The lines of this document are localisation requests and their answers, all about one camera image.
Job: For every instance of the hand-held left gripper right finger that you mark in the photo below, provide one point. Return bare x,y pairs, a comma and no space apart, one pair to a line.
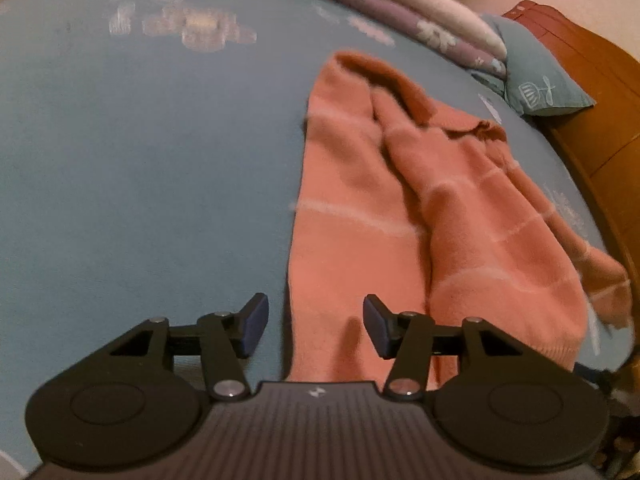
377,322

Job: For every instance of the orange striped sweater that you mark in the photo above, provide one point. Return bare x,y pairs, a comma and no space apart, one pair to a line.
360,210

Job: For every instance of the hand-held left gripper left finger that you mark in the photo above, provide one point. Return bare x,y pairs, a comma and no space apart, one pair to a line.
255,320

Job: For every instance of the wooden headboard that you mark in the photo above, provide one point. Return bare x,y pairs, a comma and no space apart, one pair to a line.
600,110

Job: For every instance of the blue printed pillow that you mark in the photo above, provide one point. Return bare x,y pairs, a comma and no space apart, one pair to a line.
540,75

